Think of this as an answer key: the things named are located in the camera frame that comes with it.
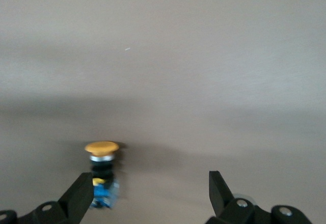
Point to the brown table cover mat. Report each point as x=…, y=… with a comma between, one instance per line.
x=203, y=56

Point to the orange push button switch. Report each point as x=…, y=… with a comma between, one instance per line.
x=102, y=146

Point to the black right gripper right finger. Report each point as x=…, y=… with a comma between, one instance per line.
x=224, y=203

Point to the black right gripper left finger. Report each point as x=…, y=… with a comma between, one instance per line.
x=74, y=203

